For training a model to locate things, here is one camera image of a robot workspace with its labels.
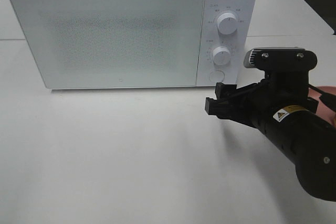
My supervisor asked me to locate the round white door button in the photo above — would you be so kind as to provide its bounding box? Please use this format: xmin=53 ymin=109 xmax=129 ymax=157
xmin=209 ymin=70 xmax=225 ymax=83

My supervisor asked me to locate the upper white dial knob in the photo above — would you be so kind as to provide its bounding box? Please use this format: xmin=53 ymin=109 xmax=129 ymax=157
xmin=215 ymin=10 xmax=238 ymax=35

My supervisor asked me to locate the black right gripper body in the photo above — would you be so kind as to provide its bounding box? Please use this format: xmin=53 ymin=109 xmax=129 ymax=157
xmin=234 ymin=70 xmax=318 ymax=129

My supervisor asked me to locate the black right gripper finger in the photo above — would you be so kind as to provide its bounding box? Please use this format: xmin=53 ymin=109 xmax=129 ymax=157
xmin=215 ymin=82 xmax=237 ymax=101
xmin=205 ymin=98 xmax=236 ymax=119

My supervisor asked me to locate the white dial knob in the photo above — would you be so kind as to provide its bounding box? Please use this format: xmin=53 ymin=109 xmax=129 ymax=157
xmin=212 ymin=46 xmax=231 ymax=66
xmin=215 ymin=10 xmax=238 ymax=35

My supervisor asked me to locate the white microwave door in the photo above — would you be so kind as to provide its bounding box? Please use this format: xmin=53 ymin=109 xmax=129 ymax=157
xmin=10 ymin=0 xmax=203 ymax=89

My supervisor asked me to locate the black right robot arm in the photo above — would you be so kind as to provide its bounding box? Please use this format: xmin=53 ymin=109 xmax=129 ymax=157
xmin=205 ymin=72 xmax=335 ymax=201

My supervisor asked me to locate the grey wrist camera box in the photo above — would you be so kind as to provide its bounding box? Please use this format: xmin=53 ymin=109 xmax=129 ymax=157
xmin=243 ymin=47 xmax=318 ymax=72

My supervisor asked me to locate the lower white dial knob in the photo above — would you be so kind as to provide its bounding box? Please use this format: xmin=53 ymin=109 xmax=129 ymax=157
xmin=212 ymin=46 xmax=231 ymax=66

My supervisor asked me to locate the pink round plate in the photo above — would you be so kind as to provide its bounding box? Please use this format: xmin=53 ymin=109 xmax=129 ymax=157
xmin=309 ymin=84 xmax=335 ymax=127

